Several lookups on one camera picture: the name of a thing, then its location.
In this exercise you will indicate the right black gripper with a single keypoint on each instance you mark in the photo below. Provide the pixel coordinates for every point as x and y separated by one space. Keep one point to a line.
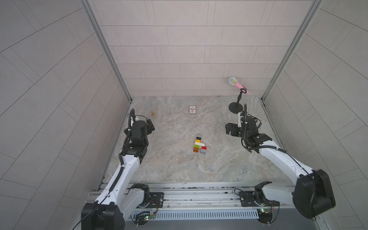
234 126

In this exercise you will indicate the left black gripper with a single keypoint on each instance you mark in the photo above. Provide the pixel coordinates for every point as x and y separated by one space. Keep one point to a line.
148 130

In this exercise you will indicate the white long lego brick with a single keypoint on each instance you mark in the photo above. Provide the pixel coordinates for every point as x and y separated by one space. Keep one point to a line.
200 144

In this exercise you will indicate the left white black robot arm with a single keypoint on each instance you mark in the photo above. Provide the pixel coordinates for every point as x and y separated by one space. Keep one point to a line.
118 200

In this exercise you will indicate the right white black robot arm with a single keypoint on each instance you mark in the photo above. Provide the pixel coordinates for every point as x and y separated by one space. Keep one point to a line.
311 193

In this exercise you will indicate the black microphone stand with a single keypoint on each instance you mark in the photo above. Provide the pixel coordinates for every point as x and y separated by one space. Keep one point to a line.
236 107

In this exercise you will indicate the pink toy microphone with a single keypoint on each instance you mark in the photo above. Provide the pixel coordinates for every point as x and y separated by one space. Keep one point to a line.
234 82

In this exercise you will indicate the red white card box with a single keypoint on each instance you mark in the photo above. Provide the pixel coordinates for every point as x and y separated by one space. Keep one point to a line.
192 110

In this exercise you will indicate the right circuit board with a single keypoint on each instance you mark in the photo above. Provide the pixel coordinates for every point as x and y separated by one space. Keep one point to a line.
265 216

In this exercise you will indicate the circuit board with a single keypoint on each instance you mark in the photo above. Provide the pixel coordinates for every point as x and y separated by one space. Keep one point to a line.
143 218
265 216

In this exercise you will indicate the left circuit board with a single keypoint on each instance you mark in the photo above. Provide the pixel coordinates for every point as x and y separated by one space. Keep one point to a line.
143 218

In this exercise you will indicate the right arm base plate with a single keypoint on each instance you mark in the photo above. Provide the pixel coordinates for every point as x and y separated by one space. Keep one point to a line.
249 199

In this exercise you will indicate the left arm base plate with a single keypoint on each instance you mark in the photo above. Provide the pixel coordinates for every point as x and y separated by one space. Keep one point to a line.
155 201

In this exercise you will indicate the aluminium rail frame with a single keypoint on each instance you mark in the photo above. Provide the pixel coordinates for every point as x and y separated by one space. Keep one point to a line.
207 201

